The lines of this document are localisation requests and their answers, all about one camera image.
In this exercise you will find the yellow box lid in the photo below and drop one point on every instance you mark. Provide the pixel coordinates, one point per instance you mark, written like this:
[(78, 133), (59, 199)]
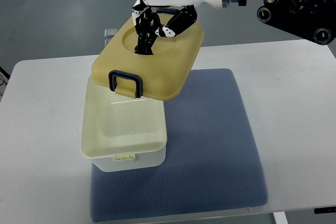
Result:
[(159, 76)]

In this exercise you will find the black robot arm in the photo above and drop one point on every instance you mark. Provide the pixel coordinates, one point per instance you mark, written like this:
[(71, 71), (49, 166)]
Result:
[(313, 20)]

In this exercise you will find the black clamp under table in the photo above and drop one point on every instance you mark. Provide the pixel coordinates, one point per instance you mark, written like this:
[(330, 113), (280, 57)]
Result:
[(325, 210)]

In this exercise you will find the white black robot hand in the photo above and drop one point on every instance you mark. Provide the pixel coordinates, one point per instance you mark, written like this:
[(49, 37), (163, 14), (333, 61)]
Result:
[(148, 25)]

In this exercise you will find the blue-grey padded mat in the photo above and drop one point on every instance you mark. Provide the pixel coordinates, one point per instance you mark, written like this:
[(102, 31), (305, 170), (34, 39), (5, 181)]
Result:
[(212, 161)]

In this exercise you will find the patterned cloth at left edge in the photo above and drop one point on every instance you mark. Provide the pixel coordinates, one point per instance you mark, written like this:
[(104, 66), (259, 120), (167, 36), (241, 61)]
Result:
[(4, 78)]

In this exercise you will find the white storage box base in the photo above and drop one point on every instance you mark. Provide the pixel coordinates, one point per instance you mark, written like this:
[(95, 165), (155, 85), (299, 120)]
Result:
[(121, 133)]

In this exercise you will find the white table leg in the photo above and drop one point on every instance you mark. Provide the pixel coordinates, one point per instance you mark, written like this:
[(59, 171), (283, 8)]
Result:
[(280, 218)]

